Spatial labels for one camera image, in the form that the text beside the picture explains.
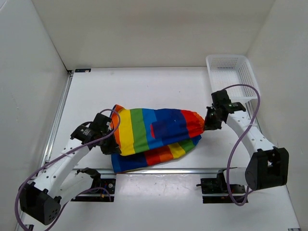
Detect white plastic basket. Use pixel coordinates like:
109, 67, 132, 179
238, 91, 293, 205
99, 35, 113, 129
206, 54, 259, 104

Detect aluminium rail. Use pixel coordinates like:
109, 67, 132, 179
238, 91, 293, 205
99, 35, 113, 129
40, 70, 74, 167
72, 167, 248, 178

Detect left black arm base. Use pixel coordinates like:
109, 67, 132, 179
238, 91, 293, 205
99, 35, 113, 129
71, 167, 116, 203

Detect small dark corner label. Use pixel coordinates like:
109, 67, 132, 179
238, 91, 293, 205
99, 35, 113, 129
75, 68, 91, 73

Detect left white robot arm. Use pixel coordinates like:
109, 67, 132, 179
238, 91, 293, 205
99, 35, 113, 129
15, 122, 117, 227

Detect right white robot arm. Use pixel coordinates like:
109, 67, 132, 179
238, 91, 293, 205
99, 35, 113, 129
204, 103, 289, 193

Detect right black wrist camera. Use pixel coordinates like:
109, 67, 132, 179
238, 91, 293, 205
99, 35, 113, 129
211, 90, 231, 108

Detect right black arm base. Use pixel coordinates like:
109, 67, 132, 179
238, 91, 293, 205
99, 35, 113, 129
196, 170, 248, 204

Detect aluminium front rail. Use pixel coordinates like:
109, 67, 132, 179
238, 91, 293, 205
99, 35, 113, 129
72, 167, 248, 178

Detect rainbow striped shorts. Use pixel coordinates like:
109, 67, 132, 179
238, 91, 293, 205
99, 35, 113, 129
111, 104, 205, 173

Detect aluminium left side rail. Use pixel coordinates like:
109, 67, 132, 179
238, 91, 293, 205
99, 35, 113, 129
40, 70, 74, 167

